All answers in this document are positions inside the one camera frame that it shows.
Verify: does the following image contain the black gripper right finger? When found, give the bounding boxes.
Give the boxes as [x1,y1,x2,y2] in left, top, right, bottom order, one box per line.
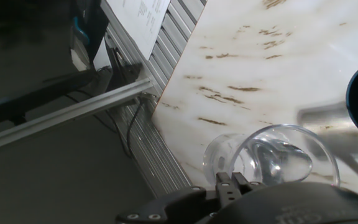
[215,171,264,208]

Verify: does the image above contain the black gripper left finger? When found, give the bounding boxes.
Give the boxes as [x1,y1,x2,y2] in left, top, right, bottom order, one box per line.
[115,185,220,224]

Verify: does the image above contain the clear glass mug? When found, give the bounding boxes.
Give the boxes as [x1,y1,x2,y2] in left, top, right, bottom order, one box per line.
[202,123,341,187]

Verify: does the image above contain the white marble pattern board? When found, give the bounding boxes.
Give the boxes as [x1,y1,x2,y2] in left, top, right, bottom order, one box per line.
[152,0,358,198]

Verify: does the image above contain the black computer monitor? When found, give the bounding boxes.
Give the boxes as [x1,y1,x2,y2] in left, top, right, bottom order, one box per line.
[0,70,101,129]

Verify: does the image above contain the white printed paper sheets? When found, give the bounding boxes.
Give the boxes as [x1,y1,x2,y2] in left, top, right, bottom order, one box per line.
[106,0,171,60]

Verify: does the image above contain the black monitor cable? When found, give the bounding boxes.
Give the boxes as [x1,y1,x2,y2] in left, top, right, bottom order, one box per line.
[125,98,145,158]

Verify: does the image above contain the aluminium frame post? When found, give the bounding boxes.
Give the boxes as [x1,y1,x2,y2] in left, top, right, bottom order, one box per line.
[0,77,154,156]

